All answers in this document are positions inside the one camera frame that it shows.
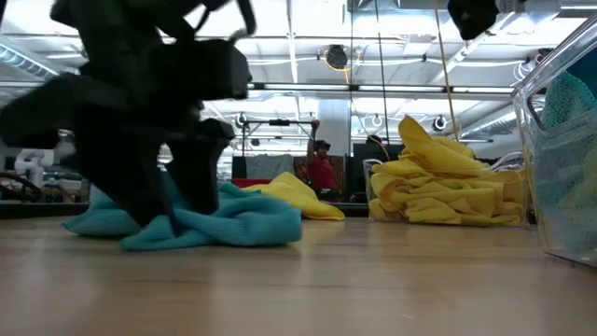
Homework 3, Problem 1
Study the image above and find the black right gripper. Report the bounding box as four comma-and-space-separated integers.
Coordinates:
447, 0, 501, 41

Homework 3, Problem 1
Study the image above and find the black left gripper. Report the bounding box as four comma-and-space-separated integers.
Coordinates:
0, 39, 253, 231

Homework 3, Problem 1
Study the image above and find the light blue microfiber towel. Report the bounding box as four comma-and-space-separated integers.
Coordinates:
62, 173, 304, 252

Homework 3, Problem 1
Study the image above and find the teal microfiber towel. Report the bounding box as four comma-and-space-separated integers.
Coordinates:
535, 46, 597, 256

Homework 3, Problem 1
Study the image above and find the clear plastic basket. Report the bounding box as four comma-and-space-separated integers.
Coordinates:
510, 15, 597, 269
362, 150, 532, 230

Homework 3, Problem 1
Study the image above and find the yellow microfiber towel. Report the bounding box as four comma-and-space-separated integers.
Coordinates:
242, 171, 347, 222
370, 114, 523, 188
368, 176, 526, 229

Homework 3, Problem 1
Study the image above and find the gray fabric panel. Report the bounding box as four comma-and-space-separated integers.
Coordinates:
244, 153, 296, 181

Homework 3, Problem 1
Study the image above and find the white machine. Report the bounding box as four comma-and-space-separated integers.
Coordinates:
12, 147, 56, 189

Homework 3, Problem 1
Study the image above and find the long ceiling light bar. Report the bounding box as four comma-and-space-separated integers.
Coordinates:
246, 81, 517, 94

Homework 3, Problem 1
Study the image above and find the yellow cable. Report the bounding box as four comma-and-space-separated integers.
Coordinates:
433, 0, 462, 142

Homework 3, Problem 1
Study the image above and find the black metal rig frame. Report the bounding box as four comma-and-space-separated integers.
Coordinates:
239, 118, 319, 160

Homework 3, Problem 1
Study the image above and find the black aluminium table frame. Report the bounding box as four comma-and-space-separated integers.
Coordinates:
0, 199, 374, 220

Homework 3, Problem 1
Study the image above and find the black ceiling cord reel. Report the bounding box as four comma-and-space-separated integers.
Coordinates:
325, 44, 349, 71

